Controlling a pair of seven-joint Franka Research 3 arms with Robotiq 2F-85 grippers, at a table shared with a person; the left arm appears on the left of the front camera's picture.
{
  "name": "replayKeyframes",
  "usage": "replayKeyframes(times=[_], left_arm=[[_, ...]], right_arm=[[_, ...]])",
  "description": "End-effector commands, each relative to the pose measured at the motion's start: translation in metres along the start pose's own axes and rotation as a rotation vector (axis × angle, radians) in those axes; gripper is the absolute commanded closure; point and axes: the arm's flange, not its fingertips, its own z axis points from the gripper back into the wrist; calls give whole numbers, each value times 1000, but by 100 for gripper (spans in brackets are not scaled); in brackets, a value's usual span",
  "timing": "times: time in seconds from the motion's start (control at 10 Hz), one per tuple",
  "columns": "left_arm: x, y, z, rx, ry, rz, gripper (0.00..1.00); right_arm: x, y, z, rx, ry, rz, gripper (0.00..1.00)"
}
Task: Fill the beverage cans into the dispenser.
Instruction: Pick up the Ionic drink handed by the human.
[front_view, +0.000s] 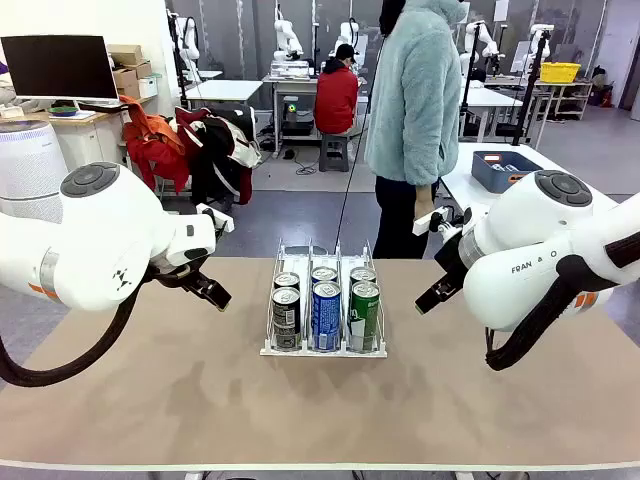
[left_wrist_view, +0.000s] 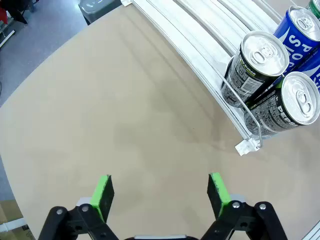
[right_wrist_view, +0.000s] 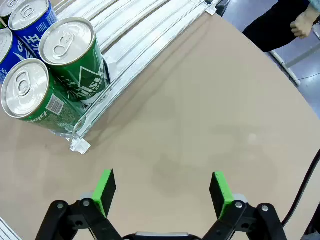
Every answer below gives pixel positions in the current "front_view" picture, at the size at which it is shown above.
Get person's right fleece forearm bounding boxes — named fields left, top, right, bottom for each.
left=413, top=124, right=459, bottom=189

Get seated person red jacket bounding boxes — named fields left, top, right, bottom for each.
left=313, top=43, right=361, bottom=136

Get person in mint fleece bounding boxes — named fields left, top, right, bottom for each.
left=364, top=0, right=462, bottom=260

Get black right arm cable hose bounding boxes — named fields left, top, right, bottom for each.
left=484, top=227, right=640, bottom=372

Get black tripod pole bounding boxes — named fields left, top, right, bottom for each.
left=458, top=22, right=482, bottom=141
left=510, top=29, right=552, bottom=147

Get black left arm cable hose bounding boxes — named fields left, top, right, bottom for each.
left=0, top=272, right=151, bottom=389

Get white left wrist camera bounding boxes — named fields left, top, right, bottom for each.
left=195, top=202, right=235, bottom=234

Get white background table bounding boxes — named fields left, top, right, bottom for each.
left=185, top=79, right=264, bottom=109
left=457, top=87, right=524, bottom=144

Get grey step stool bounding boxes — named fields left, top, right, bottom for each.
left=319, top=132, right=351, bottom=173

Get black computer monitor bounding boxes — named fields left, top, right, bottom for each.
left=0, top=34, right=120, bottom=101

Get white desk wooden top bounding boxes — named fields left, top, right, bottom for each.
left=0, top=97, right=151, bottom=171

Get orange jacket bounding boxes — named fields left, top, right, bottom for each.
left=119, top=94, right=189, bottom=194

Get yellow plastic crate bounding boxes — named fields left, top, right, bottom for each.
left=539, top=61, right=582, bottom=84

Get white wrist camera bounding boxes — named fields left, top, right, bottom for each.
left=412, top=205, right=447, bottom=236
left=195, top=202, right=235, bottom=234

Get low wooden shelf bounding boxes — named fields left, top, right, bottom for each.
left=537, top=79, right=594, bottom=121

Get dark red black jacket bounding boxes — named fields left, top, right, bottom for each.
left=172, top=104, right=262, bottom=206

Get white side table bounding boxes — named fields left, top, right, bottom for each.
left=439, top=142, right=621, bottom=236

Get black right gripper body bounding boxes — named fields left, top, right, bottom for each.
left=433, top=227, right=475, bottom=290

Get person's right hand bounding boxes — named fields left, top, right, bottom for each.
left=416, top=184, right=435, bottom=221

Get white cylindrical air purifier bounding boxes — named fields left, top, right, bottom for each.
left=0, top=119, right=69, bottom=224

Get grey background workbench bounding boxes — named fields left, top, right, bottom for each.
left=262, top=59, right=321, bottom=146

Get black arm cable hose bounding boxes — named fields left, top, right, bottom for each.
left=484, top=227, right=640, bottom=372
left=0, top=272, right=151, bottom=389

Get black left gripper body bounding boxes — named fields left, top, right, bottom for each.
left=147, top=249, right=211, bottom=296

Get clear wire can rack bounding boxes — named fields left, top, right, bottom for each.
left=259, top=238, right=389, bottom=359

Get blue plastic bin orange handles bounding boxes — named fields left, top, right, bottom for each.
left=471, top=150, right=545, bottom=194

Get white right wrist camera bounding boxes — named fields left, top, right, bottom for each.
left=412, top=205, right=447, bottom=236

